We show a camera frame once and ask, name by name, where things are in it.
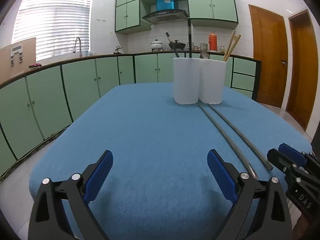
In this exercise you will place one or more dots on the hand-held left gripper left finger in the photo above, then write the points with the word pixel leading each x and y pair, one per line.
pixel 98 175

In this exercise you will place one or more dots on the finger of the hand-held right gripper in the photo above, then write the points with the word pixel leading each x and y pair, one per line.
pixel 282 161
pixel 292 153

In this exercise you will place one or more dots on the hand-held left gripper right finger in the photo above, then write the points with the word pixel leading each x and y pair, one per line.
pixel 221 172

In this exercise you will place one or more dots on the grey metal chopstick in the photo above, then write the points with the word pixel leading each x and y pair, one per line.
pixel 220 132
pixel 240 135

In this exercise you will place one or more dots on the white plastic utensil holder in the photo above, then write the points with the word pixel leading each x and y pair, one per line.
pixel 186 80

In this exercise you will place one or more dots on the bamboo chopstick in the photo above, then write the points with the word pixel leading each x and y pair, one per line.
pixel 234 45
pixel 230 42

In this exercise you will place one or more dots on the black plastic spoon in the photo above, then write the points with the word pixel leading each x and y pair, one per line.
pixel 172 45

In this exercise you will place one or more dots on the blue tablecloth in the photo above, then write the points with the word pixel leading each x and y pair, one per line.
pixel 150 130

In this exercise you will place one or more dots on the wooden door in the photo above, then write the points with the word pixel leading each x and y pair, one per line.
pixel 302 80
pixel 267 62

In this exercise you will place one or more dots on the green base cabinets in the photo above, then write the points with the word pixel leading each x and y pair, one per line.
pixel 45 105

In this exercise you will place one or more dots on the steel spoon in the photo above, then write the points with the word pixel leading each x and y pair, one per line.
pixel 204 55

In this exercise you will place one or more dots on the small clear bottles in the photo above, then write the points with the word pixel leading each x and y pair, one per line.
pixel 91 54

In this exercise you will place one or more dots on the glass jar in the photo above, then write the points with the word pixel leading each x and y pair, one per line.
pixel 222 49

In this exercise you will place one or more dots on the small metal kettle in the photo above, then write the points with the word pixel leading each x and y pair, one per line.
pixel 118 50

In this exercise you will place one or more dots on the pink cloth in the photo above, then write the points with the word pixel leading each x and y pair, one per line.
pixel 35 66

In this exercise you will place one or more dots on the chrome faucet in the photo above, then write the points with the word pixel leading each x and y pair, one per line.
pixel 80 50

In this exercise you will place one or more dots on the patterned container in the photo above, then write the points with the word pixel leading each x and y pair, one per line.
pixel 203 46

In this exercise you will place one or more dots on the red thermos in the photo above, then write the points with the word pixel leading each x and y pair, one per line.
pixel 212 42

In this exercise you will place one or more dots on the black wok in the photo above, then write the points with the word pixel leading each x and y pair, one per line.
pixel 178 46

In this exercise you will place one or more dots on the cardboard box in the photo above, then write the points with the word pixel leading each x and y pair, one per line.
pixel 25 62

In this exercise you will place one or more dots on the white cooking pot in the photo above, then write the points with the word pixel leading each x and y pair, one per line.
pixel 157 45

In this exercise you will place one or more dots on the white window blind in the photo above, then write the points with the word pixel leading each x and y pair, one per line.
pixel 50 17

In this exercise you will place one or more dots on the range hood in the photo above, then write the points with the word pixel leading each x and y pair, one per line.
pixel 165 16

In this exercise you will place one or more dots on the blue box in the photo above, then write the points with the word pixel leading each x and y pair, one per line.
pixel 167 3

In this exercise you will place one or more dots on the wall outlets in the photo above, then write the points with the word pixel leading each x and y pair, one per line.
pixel 101 20

